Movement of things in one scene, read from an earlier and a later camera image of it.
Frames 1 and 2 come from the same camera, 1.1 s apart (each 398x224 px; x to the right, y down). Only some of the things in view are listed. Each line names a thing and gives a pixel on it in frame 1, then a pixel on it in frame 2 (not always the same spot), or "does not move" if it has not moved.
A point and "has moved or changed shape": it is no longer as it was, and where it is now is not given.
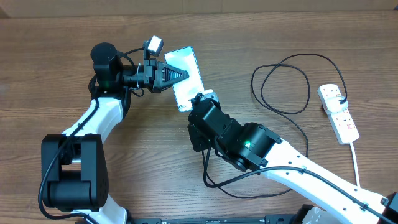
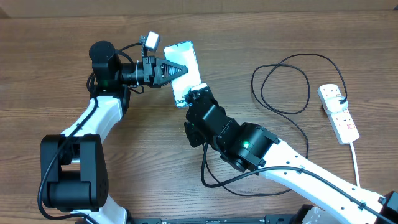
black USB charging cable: (278, 64) → (255, 193)
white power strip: (341, 122) does not move
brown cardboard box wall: (17, 9) does not move
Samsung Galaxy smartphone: (186, 60) has moved or changed shape
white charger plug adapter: (334, 106) does not move
